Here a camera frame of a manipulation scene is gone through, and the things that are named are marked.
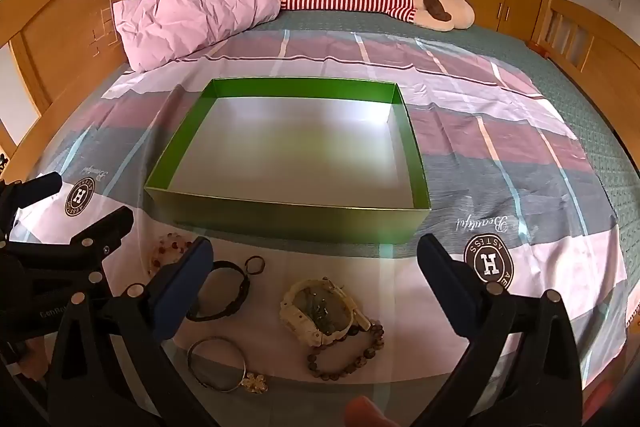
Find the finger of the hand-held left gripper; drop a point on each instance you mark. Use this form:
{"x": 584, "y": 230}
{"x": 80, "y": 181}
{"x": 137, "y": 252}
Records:
{"x": 40, "y": 188}
{"x": 107, "y": 227}

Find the gold flower brooch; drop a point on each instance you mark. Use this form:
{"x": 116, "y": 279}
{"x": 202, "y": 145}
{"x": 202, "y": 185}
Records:
{"x": 255, "y": 383}

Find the green cardboard box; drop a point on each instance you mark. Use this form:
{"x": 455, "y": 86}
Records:
{"x": 300, "y": 217}

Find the plaid bed sheet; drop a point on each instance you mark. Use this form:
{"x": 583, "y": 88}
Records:
{"x": 500, "y": 147}

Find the person's right hand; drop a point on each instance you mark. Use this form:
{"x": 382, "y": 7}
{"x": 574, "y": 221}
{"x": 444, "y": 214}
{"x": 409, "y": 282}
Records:
{"x": 367, "y": 413}

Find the pink quilted blanket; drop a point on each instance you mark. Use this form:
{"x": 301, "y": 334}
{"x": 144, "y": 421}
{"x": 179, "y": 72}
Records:
{"x": 200, "y": 7}

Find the silver bangle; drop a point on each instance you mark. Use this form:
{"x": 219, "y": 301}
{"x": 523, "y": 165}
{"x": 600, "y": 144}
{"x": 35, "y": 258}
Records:
{"x": 190, "y": 359}

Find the black wrist watch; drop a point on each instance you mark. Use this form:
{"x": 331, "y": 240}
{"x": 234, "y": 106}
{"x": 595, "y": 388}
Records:
{"x": 243, "y": 287}

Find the wooden headboard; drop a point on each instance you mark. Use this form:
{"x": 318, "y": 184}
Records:
{"x": 55, "y": 32}

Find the wooden footboard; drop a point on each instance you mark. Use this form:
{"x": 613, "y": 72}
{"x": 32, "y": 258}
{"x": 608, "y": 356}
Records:
{"x": 600, "y": 57}

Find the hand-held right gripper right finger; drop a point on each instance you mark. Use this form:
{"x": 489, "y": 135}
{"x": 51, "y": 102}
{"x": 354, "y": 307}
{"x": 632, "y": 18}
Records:
{"x": 445, "y": 279}

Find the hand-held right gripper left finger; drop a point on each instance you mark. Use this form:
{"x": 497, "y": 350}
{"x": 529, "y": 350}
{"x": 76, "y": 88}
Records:
{"x": 182, "y": 292}

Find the white shell-like ornament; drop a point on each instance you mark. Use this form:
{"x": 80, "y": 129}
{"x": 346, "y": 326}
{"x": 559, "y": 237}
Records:
{"x": 300, "y": 307}

